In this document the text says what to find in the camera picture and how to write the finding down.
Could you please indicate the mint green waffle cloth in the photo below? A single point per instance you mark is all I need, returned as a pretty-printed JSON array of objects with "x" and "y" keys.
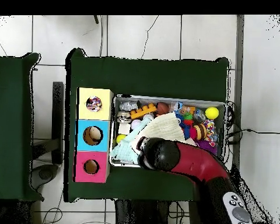
[{"x": 123, "y": 151}]

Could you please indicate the cream waffle cloth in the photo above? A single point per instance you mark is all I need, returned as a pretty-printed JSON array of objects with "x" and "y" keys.
[{"x": 163, "y": 128}]

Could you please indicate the white multicolour polka dot cloth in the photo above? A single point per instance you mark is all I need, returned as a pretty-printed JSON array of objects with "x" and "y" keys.
[{"x": 94, "y": 103}]

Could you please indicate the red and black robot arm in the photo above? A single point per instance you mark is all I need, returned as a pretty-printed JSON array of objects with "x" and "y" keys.
[{"x": 200, "y": 163}]

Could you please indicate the wooden box with three holes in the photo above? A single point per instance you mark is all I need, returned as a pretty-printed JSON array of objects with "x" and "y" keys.
[{"x": 102, "y": 112}]

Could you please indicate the yellow plastic ball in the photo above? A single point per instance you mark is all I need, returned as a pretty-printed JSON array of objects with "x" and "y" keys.
[
  {"x": 120, "y": 138},
  {"x": 211, "y": 113}
]

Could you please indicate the crushed drink can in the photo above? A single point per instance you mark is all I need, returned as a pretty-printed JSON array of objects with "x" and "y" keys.
[{"x": 124, "y": 117}]

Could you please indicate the orange plastic building block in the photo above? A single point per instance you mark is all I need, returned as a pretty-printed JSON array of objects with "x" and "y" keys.
[{"x": 143, "y": 111}]

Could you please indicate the brown toy basketball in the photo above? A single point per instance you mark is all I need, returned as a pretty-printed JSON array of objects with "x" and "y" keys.
[{"x": 162, "y": 108}]

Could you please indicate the toy hamburger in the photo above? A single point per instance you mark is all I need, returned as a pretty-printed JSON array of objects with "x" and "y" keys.
[{"x": 200, "y": 131}]

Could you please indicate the dark green table cloth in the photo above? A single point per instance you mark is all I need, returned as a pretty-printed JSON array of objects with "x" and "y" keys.
[
  {"x": 154, "y": 74},
  {"x": 9, "y": 116}
]

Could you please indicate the dark grey floor base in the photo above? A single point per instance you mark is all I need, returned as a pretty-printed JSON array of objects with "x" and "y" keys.
[{"x": 45, "y": 173}]

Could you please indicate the black upright panel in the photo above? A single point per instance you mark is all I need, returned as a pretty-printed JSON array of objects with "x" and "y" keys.
[{"x": 57, "y": 105}]

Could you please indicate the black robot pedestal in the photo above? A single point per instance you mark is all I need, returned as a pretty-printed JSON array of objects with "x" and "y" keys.
[{"x": 142, "y": 212}]

